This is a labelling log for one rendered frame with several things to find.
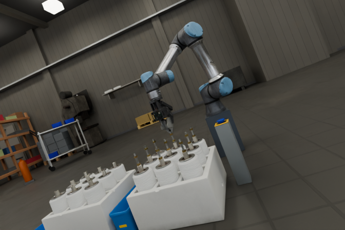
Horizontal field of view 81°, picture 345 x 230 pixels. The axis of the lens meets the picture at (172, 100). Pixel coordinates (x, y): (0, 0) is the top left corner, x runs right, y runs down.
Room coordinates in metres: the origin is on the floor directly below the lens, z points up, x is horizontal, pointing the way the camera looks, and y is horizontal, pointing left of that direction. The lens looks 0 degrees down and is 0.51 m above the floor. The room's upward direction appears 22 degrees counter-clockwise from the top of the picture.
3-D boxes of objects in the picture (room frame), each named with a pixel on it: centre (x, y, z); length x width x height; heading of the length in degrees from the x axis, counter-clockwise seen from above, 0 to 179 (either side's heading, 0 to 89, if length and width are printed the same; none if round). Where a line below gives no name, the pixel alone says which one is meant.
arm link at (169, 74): (1.20, 0.00, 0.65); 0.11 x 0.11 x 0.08; 31
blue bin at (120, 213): (1.07, 0.38, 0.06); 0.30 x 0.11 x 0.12; 162
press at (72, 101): (7.56, 3.39, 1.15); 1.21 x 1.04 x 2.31; 80
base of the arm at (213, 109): (1.50, -0.27, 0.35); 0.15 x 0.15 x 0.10
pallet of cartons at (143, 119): (7.33, 0.88, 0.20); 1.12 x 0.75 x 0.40; 79
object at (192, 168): (0.88, 0.03, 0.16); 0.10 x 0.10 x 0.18
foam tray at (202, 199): (1.03, 0.11, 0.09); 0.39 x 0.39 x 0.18; 72
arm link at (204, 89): (1.50, -0.27, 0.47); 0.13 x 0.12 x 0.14; 31
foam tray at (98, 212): (1.19, 0.63, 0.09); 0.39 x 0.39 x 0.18; 74
